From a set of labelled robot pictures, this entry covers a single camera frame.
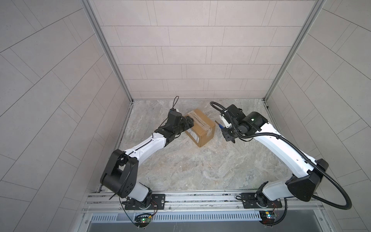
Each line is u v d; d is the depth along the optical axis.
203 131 0.83
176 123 0.66
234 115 0.54
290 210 0.67
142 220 0.65
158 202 0.71
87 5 0.71
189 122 0.77
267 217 0.68
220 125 0.79
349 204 0.35
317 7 0.71
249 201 0.71
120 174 0.42
